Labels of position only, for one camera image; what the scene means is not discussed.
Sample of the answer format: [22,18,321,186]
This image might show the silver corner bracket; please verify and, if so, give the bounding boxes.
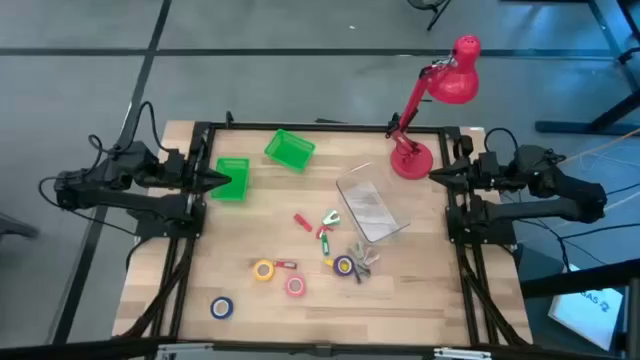
[156,342,215,360]
[433,347,492,360]

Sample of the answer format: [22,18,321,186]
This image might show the pink tape roll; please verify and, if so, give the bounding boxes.
[284,274,307,298]

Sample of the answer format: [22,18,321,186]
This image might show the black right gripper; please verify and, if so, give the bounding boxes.
[428,148,503,194]

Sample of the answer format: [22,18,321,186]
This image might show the black floor cable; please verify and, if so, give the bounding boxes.
[519,182,640,271]

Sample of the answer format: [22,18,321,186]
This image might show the clear plastic container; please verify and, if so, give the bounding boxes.
[335,160,412,245]

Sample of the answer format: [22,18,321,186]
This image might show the red desk lamp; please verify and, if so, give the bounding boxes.
[384,33,483,181]

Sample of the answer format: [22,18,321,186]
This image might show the black aluminium frame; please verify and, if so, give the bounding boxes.
[114,119,534,360]

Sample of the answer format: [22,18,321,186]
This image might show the grey chair foot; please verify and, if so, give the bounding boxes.
[0,212,40,241]

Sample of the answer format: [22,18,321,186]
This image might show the yellow tape roll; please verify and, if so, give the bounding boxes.
[252,258,276,283]

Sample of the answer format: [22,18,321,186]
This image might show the blue tape roll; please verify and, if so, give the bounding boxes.
[209,296,235,321]

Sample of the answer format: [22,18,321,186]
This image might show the green plastic basket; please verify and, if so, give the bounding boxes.
[263,128,317,174]
[209,157,251,203]

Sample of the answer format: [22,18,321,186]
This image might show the red marker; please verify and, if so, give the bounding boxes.
[292,213,314,234]

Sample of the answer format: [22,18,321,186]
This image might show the black metal beam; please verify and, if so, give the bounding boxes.
[519,259,640,360]

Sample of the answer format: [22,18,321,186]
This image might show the purple tape roll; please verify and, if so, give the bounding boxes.
[332,254,355,277]

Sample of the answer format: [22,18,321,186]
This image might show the black chair base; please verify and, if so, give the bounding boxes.
[407,0,452,32]

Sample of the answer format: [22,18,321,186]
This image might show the black desk frame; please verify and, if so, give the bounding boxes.
[534,0,640,136]

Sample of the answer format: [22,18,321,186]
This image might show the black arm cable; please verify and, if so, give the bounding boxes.
[38,174,139,236]
[87,99,169,157]
[482,127,521,157]

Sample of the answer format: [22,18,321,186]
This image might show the orange cable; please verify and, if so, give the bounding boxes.
[559,127,640,169]

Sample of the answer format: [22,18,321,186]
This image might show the white printed box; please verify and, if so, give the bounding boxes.
[547,263,626,352]

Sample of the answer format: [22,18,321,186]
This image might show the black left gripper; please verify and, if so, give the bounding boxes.
[167,147,232,192]

